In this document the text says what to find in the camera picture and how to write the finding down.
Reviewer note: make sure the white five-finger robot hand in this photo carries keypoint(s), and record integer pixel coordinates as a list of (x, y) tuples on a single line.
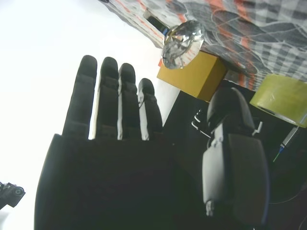
[(120, 179)]

